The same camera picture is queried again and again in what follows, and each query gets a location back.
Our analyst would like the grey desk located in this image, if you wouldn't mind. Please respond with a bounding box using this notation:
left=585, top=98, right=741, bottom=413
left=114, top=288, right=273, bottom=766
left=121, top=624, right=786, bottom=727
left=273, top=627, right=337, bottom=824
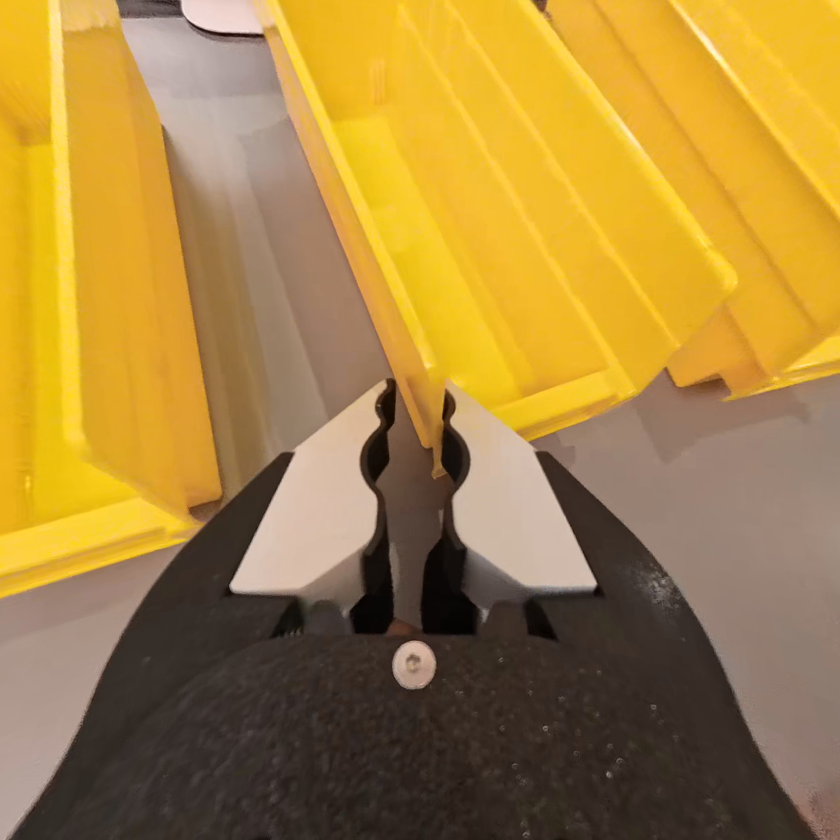
left=0, top=0, right=840, bottom=821

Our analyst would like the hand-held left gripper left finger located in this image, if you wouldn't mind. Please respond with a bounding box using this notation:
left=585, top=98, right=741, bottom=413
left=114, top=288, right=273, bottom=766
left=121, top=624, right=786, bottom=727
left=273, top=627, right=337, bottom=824
left=230, top=379, right=398, bottom=635

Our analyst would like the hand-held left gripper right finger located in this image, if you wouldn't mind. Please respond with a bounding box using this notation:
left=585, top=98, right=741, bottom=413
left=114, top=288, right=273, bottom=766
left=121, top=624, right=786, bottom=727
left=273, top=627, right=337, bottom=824
left=420, top=387, right=598, bottom=635

